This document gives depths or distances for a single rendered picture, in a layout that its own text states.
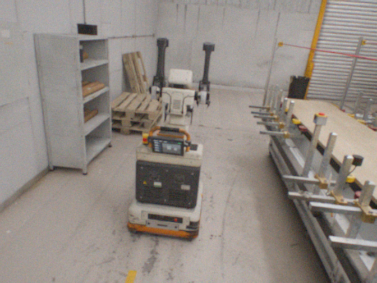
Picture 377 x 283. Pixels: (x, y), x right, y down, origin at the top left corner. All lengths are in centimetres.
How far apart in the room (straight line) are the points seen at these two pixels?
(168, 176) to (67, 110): 153
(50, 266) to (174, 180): 111
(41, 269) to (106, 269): 46
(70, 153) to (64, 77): 88
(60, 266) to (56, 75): 187
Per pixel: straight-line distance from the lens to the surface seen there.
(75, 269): 242
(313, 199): 183
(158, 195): 241
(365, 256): 195
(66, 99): 331
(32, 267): 252
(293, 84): 869
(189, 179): 229
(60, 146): 354
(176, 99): 241
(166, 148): 215
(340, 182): 186
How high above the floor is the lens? 171
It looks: 22 degrees down
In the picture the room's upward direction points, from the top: 5 degrees clockwise
